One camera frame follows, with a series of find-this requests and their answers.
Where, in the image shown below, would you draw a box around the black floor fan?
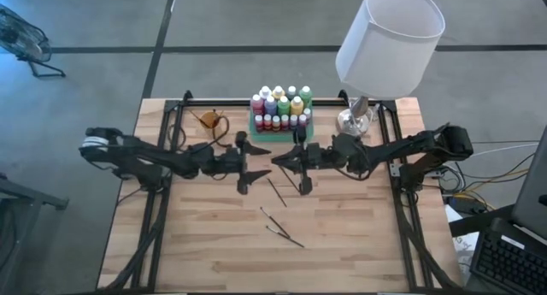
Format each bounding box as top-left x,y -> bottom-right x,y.
0,3 -> 68,79

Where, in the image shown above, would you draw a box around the black power adapter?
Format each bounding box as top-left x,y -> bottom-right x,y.
448,195 -> 486,215

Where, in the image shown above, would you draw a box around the large red paint bottle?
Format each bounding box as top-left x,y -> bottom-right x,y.
250,93 -> 266,116

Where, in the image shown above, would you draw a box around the orange plastic cup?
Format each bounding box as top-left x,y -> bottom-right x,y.
199,110 -> 221,129

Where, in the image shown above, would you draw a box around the black computer keyboard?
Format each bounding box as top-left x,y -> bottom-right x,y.
468,228 -> 547,295

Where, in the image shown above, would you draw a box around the black paintbrush orange bristles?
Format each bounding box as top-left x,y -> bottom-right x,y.
189,109 -> 209,126
267,177 -> 288,208

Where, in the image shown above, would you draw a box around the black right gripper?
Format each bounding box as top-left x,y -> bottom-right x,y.
271,126 -> 368,197

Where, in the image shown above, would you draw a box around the black side table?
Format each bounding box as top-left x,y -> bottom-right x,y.
0,174 -> 69,295

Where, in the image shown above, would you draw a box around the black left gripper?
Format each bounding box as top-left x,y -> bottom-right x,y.
200,131 -> 273,197

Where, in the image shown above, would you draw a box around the grey computer monitor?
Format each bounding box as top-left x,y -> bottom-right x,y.
512,124 -> 547,241

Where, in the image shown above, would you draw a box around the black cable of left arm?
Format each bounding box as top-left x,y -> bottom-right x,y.
168,113 -> 232,153

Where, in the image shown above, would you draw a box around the black monitor stand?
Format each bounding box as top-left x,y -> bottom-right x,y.
448,204 -> 521,239

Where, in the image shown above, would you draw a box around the silver table lamp white shade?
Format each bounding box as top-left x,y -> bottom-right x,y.
334,0 -> 446,139

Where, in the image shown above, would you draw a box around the yellow floor cable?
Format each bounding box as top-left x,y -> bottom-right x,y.
444,168 -> 531,211

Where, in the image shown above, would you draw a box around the green translucent plastic tray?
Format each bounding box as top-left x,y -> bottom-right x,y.
249,97 -> 315,144

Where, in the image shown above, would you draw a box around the white paper sheet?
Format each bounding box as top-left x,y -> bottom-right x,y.
444,203 -> 482,274

